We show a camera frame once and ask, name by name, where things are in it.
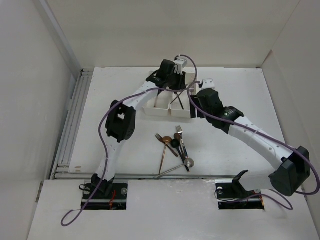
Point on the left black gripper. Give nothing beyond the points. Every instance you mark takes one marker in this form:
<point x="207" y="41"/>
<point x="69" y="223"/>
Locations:
<point x="181" y="84"/>

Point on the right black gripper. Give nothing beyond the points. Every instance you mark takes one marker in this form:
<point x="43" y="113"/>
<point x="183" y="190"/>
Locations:
<point x="193" y="111"/>

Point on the black fork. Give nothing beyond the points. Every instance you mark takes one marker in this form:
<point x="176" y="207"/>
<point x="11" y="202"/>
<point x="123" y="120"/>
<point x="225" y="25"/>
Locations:
<point x="180" y="102"/>

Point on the beige spoon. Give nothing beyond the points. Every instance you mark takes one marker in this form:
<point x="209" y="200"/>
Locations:
<point x="156" y="99"/>

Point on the brown spoon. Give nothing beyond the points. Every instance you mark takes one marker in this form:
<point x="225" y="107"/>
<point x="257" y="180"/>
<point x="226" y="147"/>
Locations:
<point x="178" y="137"/>

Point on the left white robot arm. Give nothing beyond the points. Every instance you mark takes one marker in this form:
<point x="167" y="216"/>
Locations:
<point x="118" y="124"/>

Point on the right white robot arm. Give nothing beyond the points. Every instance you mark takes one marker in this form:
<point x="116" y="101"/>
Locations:
<point x="290" y="166"/>

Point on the right white plastic bin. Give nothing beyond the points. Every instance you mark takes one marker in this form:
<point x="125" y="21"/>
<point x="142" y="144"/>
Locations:
<point x="175" y="107"/>

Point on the white plastic bin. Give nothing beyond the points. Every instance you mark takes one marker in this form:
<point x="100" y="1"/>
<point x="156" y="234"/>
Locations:
<point x="163" y="105"/>
<point x="175" y="107"/>

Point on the left white plastic bin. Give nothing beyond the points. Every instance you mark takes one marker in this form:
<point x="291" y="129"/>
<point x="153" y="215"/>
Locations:
<point x="163" y="105"/>

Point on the black spoon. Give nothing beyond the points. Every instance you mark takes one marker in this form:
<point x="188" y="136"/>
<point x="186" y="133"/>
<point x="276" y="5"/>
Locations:
<point x="175" y="144"/>

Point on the copper spoon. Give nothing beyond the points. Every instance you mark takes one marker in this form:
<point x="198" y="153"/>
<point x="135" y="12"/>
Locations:
<point x="166" y="140"/>

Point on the copper fork in pile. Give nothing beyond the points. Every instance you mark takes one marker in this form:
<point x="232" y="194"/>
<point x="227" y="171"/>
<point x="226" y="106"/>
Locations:
<point x="167" y="145"/>

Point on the silver spoon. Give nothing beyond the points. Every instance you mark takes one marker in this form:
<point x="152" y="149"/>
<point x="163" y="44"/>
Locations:
<point x="189" y="162"/>

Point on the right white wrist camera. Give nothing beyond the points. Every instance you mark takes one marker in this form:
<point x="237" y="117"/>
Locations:
<point x="207" y="84"/>

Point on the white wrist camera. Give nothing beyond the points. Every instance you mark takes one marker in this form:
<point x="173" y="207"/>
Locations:
<point x="207" y="84"/>
<point x="179" y="65"/>

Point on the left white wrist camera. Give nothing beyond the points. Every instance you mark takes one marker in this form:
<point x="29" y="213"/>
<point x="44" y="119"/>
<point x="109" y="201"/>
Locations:
<point x="179" y="65"/>

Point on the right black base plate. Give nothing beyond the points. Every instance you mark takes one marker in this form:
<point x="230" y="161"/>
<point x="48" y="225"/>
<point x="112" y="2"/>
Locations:
<point x="225" y="191"/>

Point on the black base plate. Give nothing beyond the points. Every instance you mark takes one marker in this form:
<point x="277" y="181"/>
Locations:
<point x="118" y="191"/>
<point x="225" y="191"/>

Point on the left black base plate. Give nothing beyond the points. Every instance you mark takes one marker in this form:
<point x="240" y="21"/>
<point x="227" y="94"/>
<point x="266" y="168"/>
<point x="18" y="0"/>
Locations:
<point x="118" y="191"/>

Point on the aluminium rail frame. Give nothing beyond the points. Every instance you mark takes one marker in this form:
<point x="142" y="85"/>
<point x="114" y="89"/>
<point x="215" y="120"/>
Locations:
<point x="67" y="140"/>

